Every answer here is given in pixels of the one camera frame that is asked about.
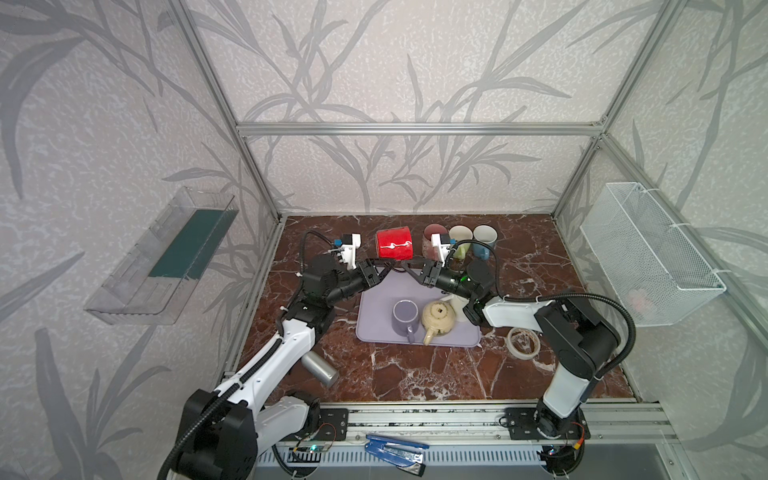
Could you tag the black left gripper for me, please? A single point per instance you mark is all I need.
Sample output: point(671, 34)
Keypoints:
point(369, 273)

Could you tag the aluminium frame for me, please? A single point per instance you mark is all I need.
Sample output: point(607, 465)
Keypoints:
point(380, 107)

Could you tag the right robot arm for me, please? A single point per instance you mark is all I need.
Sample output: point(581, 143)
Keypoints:
point(590, 334)

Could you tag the clear tape roll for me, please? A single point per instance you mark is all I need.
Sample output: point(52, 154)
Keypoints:
point(523, 344)

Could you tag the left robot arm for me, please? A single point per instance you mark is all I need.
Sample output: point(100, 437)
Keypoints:
point(223, 431)

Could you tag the blue mug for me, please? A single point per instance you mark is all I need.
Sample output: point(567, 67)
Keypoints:
point(485, 238)

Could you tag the green circuit board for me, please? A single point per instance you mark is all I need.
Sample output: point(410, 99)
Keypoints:
point(311, 452)

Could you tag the white mug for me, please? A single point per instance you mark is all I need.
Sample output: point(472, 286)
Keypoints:
point(457, 303)

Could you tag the purple mug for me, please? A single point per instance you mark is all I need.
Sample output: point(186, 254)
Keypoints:
point(405, 319)

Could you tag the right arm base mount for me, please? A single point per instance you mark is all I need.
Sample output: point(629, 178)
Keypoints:
point(542, 423)

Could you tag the light green mug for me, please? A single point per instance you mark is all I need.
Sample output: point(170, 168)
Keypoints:
point(461, 233)

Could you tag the white wire basket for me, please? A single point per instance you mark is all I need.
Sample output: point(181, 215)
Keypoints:
point(653, 267)

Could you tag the silver metal can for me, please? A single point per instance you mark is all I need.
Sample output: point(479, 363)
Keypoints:
point(320, 369)

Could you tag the lavender plastic tray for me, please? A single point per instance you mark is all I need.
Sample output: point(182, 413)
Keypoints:
point(375, 317)

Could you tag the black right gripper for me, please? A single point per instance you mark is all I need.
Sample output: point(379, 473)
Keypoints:
point(430, 273)

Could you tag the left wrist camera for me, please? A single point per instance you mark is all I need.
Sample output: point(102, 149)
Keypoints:
point(346, 248)

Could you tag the pink patterned mug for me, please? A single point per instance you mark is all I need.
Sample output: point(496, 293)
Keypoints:
point(428, 249)

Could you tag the blue stapler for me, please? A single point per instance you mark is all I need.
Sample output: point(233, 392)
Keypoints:
point(407, 456)

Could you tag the clear plastic wall bin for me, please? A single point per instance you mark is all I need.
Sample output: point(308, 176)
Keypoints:
point(158, 275)

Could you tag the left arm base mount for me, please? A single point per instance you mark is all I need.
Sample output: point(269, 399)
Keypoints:
point(327, 424)

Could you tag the red mug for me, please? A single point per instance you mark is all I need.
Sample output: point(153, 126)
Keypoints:
point(395, 244)

